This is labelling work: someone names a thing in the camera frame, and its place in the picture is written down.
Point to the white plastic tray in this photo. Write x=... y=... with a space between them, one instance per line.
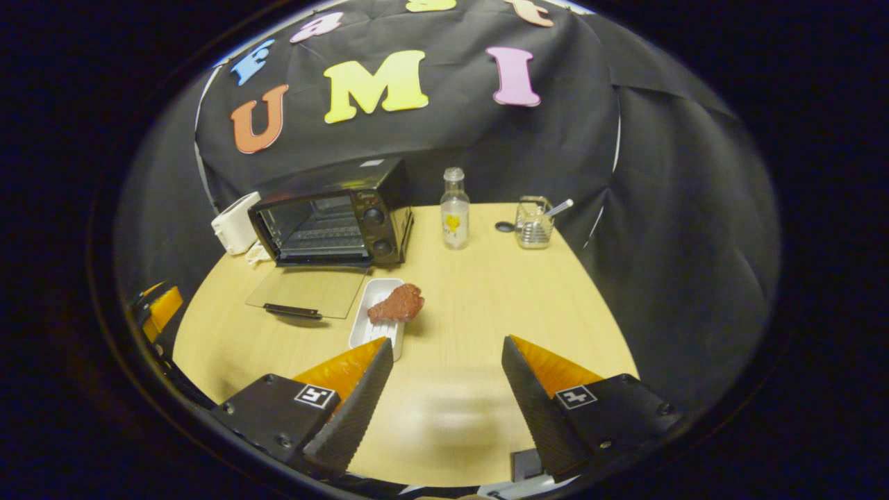
x=375 y=333

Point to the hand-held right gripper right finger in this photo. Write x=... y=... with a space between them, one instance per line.
x=535 y=410

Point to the white toaster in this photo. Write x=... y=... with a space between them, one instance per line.
x=235 y=226

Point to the red meat piece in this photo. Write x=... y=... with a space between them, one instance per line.
x=397 y=304

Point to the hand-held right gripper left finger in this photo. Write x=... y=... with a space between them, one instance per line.
x=358 y=403

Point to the small black bottle cap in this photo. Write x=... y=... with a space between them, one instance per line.
x=504 y=226

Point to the white divided snack dish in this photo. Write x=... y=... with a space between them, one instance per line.
x=257 y=253

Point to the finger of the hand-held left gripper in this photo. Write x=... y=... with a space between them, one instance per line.
x=151 y=288
x=163 y=310

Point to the clear glass bottle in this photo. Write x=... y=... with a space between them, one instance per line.
x=455 y=212

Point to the black electric oven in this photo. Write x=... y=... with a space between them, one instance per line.
x=375 y=198

